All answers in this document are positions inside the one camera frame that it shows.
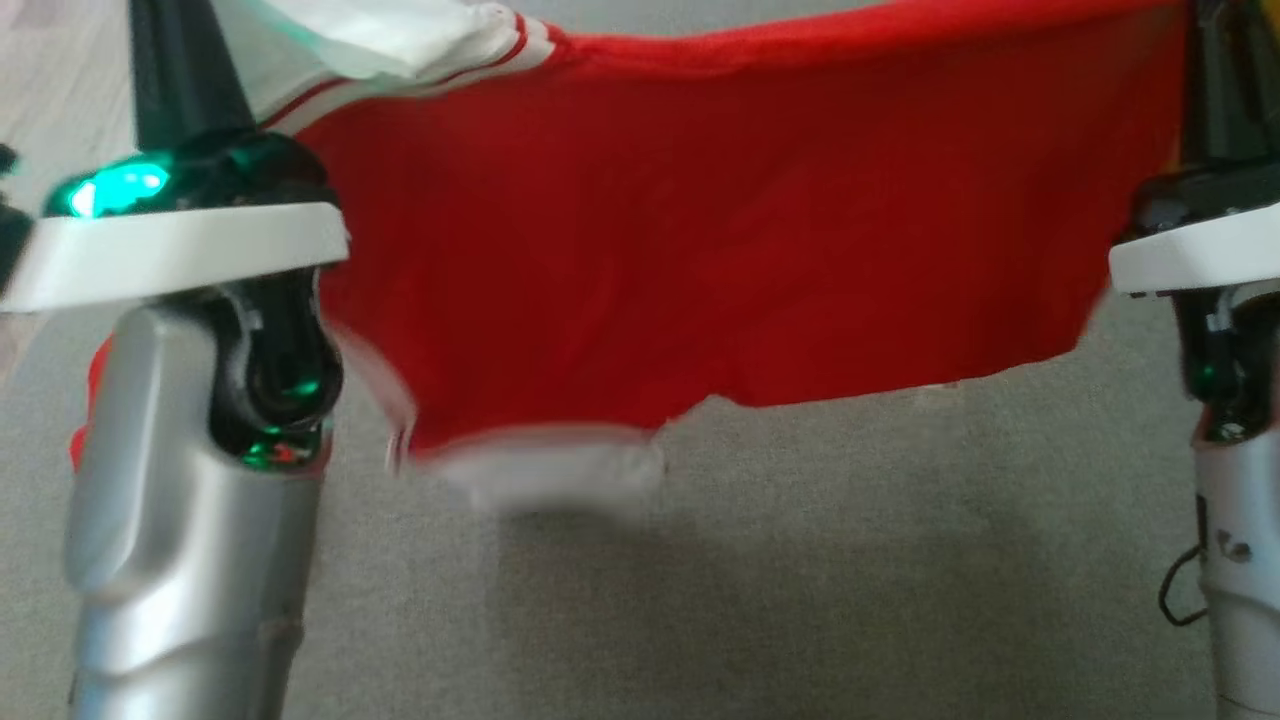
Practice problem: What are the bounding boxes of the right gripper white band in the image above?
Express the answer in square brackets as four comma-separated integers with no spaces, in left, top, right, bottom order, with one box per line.
[1107,0,1280,297]

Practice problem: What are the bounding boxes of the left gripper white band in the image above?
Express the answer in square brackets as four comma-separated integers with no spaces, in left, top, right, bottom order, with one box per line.
[0,0,352,314]

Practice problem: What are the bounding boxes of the red white sports garment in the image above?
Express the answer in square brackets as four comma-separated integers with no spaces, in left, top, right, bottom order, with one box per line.
[210,0,1203,513]

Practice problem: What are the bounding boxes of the folded red white garment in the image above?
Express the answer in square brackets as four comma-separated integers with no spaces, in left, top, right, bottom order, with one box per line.
[67,338,113,473]

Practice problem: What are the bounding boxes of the grey fabric sofa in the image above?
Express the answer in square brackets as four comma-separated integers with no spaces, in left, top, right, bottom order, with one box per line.
[0,288,1280,720]

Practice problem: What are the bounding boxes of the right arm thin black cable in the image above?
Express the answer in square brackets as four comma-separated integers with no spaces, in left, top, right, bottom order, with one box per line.
[1158,538,1213,628]

